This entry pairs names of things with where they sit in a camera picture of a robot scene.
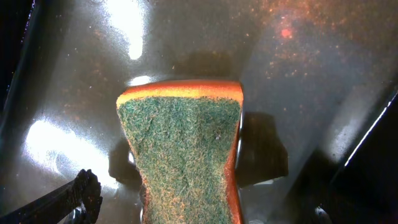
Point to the black water basin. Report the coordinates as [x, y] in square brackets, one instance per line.
[319, 79]

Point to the orange green sponge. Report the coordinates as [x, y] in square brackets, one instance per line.
[184, 138]

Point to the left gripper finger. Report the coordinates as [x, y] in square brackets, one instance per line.
[80, 200]

